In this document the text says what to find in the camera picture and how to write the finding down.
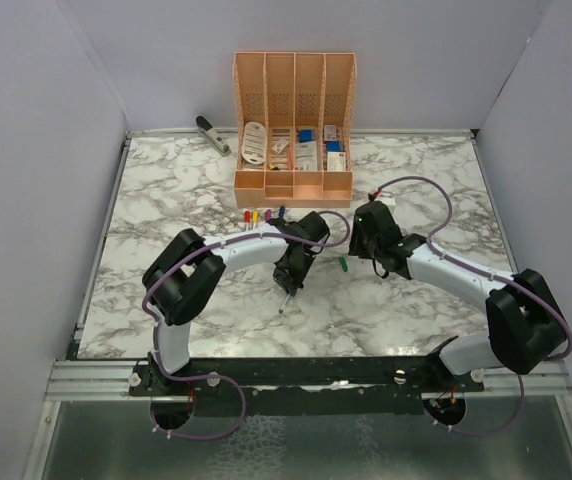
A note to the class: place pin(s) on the white red box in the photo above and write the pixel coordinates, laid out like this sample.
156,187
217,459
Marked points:
336,162

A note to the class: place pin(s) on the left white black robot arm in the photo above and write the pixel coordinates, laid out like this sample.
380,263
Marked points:
180,282

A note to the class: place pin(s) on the blue box in organizer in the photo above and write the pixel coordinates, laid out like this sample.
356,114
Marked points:
306,135

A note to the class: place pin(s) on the white oval card pack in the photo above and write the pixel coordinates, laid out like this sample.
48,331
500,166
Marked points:
254,143

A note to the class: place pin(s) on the black grey stapler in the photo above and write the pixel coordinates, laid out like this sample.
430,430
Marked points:
206,130

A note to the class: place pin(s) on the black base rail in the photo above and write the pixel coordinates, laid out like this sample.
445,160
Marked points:
301,386

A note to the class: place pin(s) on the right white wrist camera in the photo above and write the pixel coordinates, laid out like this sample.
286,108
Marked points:
384,197

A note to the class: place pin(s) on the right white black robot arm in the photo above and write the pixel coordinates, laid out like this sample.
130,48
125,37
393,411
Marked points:
524,323

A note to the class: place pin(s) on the green pen cap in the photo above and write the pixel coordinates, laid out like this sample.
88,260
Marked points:
344,264

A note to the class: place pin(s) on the green white pen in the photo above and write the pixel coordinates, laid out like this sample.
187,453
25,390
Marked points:
284,304

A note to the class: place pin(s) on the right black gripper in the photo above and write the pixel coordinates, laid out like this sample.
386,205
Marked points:
356,245

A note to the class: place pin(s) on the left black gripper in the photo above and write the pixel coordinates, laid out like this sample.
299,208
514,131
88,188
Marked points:
291,284

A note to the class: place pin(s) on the orange plastic desk organizer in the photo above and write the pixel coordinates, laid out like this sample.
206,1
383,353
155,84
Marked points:
286,92

